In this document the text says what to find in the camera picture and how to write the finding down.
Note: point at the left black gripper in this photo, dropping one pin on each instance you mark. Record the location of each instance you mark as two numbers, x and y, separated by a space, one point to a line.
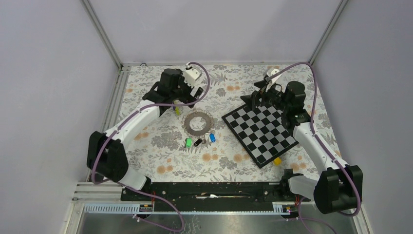
188 98

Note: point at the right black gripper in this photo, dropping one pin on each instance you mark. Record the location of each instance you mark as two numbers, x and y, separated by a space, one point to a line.
250 100

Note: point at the blue key tag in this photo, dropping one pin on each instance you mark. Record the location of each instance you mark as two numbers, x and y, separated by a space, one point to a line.
212 137

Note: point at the black key fob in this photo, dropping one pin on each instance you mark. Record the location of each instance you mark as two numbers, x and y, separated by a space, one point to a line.
197 142

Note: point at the key with green tag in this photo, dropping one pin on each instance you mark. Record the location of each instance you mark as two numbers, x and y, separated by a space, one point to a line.
188 142

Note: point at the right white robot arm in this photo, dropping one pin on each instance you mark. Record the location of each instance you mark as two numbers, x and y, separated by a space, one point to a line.
339 186

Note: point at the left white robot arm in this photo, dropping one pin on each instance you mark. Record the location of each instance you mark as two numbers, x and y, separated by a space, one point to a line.
107 151

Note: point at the yellow and purple block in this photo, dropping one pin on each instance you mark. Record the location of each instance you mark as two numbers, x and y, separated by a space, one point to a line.
176 109

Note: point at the black white checkerboard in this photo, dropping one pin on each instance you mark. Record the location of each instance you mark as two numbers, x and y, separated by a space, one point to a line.
260 132

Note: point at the floral patterned mat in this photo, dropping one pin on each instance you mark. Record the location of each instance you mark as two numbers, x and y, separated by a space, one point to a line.
159 151

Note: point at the yellow cube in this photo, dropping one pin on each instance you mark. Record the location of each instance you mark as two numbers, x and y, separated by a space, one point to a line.
277 161

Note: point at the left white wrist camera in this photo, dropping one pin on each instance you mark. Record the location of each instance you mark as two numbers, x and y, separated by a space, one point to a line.
191 75

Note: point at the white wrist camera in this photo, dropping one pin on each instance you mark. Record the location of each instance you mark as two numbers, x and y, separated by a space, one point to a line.
271 75
191 75

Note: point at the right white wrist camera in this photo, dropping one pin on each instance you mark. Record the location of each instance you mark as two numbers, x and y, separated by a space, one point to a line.
271 75

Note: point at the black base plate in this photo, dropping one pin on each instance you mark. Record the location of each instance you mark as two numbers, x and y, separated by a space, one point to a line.
216 196

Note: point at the slotted cable duct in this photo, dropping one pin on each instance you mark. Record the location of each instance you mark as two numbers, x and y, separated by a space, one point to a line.
147 209

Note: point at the left aluminium frame post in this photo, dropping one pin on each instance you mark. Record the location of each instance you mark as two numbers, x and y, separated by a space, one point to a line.
101 32

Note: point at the aluminium frame post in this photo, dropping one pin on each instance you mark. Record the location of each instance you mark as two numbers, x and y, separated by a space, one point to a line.
328 30
101 32

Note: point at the right aluminium frame post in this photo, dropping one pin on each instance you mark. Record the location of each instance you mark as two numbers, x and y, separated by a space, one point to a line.
328 30

